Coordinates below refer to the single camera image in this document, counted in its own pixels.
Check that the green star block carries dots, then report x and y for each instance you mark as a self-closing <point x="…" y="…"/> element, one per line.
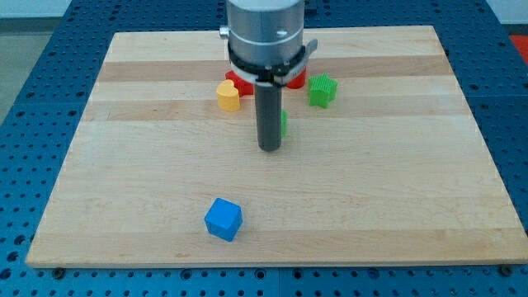
<point x="322" y="90"/>

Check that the wooden board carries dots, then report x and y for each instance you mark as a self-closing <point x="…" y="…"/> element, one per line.
<point x="395" y="172"/>

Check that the red star block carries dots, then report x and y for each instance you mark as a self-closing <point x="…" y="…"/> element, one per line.
<point x="244" y="88"/>

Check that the yellow heart block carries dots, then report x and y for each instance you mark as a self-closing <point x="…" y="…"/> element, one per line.
<point x="228" y="96"/>

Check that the green block behind rod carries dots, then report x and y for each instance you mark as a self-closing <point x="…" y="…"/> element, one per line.
<point x="284" y="123"/>

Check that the red block behind arm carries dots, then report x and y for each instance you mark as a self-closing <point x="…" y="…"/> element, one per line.
<point x="299" y="81"/>

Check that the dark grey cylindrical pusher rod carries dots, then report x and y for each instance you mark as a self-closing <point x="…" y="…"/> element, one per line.
<point x="268" y="114"/>

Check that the black white mounting flange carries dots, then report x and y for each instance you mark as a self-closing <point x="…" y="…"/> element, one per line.
<point x="277" y="75"/>

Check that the blue cube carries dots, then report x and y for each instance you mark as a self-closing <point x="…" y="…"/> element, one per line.
<point x="224" y="219"/>

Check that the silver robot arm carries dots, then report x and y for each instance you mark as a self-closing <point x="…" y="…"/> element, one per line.
<point x="266" y="49"/>

